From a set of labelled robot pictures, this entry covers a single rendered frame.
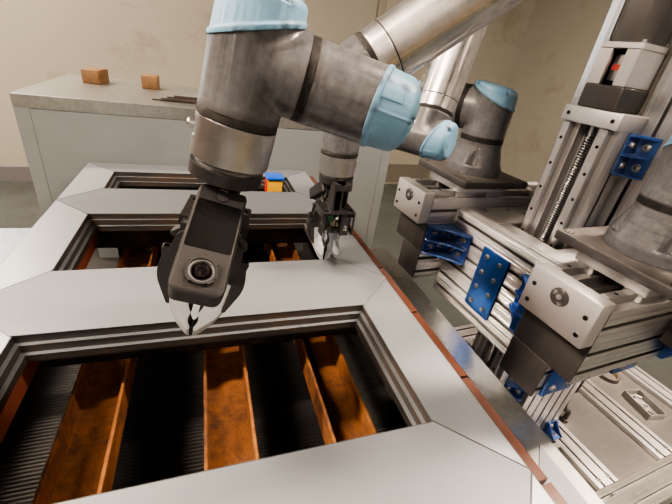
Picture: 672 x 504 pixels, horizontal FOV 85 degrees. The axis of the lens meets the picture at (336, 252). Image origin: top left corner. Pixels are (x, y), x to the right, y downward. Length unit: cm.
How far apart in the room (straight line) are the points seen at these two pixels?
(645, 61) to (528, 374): 66
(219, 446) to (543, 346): 62
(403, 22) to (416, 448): 51
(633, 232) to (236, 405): 78
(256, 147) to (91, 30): 343
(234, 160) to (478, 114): 83
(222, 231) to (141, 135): 115
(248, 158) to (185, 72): 339
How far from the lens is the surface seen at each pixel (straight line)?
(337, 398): 79
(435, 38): 50
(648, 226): 82
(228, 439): 73
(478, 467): 56
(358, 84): 34
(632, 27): 102
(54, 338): 72
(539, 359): 85
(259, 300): 71
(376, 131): 36
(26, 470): 95
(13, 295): 82
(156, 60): 372
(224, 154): 35
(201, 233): 34
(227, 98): 34
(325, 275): 80
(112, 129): 149
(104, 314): 72
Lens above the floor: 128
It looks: 28 degrees down
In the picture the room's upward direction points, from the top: 9 degrees clockwise
